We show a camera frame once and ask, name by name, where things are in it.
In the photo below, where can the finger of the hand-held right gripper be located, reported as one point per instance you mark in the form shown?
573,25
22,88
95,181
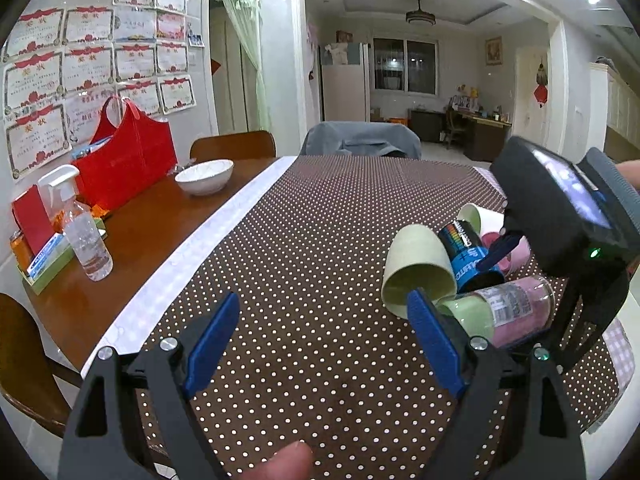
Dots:
500,252

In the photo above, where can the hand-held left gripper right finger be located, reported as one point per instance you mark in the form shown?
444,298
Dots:
432,340

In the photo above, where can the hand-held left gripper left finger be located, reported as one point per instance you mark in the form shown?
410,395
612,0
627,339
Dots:
212,345

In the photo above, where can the blue printed cup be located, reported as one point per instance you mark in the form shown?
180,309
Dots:
462,252

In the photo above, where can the pink cup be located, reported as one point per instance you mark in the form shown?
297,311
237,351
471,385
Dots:
517,257

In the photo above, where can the white cup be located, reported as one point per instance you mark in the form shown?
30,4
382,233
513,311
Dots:
487,220

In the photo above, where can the small light green cup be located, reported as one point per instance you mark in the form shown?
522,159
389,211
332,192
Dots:
467,315

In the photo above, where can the large pale green cup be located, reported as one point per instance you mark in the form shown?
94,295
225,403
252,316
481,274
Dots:
417,265

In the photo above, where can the person's left hand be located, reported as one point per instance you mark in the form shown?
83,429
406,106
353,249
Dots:
280,465

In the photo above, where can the pink jar with green lid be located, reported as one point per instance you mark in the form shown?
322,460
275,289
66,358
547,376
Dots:
520,310

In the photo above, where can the dark wooden desk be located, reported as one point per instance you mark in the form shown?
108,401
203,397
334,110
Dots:
480,132

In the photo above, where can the white cabinet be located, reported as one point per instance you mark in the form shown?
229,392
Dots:
615,105

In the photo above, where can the dark desk chair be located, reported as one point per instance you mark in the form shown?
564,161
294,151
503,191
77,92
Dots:
454,130

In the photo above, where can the red hanging ornament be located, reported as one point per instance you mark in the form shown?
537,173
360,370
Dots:
541,85

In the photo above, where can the brown polka-dot tablecloth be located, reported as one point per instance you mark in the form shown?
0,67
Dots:
320,260

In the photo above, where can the pink checkered cloth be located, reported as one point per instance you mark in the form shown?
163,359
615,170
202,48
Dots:
617,360

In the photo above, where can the clear spray bottle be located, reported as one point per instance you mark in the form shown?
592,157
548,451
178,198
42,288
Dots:
85,240

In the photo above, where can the white bowl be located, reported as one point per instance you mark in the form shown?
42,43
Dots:
205,176

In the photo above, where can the grey covered chair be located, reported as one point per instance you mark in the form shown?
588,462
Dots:
360,137

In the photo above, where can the green tray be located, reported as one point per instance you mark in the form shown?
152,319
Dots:
45,272

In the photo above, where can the wooden chair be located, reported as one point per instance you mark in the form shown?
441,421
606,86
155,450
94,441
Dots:
30,360
232,144

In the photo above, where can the red bag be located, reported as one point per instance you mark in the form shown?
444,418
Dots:
127,160

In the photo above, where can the window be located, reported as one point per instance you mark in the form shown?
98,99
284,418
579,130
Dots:
406,66

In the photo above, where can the orange packet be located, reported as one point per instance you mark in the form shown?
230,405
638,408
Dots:
20,255

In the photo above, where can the red box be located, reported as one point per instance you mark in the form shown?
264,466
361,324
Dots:
32,222

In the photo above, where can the white refrigerator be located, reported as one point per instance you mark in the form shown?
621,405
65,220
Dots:
342,85

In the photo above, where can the ceiling lamp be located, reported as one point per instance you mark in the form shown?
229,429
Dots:
419,14

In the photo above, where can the green curtain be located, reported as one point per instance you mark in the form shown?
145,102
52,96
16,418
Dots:
247,35

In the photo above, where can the small framed wall picture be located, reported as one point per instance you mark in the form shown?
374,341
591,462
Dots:
493,51

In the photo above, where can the group of wall certificates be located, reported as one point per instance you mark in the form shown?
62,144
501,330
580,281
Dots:
95,60

